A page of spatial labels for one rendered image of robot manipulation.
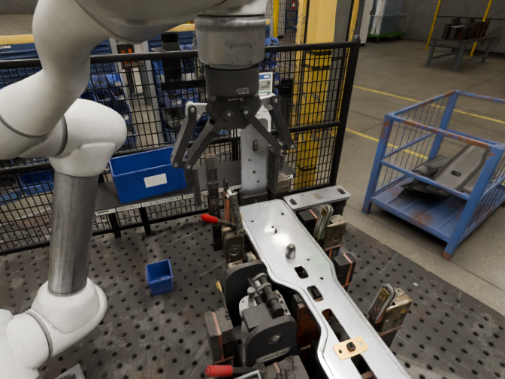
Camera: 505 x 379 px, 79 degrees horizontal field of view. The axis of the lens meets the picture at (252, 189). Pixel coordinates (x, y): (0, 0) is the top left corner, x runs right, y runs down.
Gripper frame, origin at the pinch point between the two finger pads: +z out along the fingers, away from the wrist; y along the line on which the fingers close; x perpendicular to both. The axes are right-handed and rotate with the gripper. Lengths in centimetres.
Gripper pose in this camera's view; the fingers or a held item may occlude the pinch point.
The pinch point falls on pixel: (236, 188)
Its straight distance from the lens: 52.7
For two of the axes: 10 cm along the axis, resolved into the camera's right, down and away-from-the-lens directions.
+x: -3.4, -5.1, 7.9
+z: 0.0, 8.4, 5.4
